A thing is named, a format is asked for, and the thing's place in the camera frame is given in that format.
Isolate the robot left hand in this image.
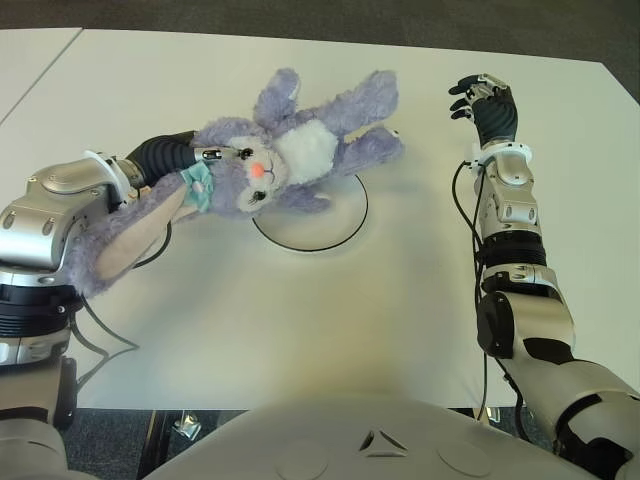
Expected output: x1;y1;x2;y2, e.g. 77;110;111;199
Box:
123;129;254;185

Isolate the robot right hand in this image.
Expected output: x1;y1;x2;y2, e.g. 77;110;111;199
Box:
448;72;519;149

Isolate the purple plush rabbit doll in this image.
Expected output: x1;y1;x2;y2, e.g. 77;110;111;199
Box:
64;67;406;300

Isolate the white plate black rim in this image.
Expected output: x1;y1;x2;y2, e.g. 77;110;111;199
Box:
251;172;370;253

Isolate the grey robot torso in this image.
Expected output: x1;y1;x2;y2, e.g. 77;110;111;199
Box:
144;394;596;480

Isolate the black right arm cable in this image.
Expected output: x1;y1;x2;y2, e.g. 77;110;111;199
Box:
451;159;526;441

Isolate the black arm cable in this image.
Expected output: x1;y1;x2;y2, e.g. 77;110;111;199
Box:
69;219;174;396
451;159;526;441

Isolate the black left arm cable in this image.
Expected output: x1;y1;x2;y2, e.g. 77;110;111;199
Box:
69;219;174;396

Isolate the metal table bracket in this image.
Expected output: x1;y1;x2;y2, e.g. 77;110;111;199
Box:
474;405;504;426
172;409;204;440

